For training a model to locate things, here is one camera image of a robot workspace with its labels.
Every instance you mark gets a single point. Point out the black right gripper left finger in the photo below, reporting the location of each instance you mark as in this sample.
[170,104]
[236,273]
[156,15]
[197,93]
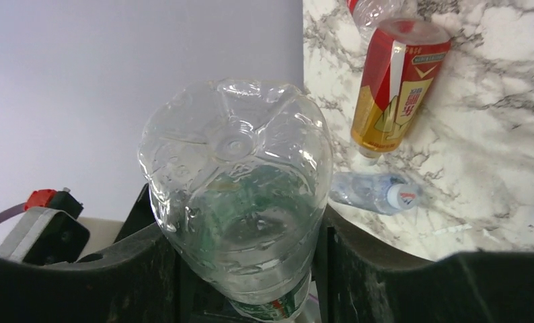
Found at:
[133,280]

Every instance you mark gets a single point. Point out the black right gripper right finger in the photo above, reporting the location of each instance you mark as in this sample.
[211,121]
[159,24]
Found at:
[362,279]

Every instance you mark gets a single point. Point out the dark green label clear bottle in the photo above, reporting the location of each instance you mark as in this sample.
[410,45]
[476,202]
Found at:
[239,173]

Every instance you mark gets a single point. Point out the red gold label bottle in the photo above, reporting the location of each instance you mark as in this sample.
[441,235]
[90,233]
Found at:
[403,59]

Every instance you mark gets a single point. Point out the clear bottle pale blue cap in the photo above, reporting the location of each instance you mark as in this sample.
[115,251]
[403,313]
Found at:
[385,194]

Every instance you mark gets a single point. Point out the red label bottle top left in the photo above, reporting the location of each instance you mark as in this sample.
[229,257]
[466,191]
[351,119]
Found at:
[367,14]

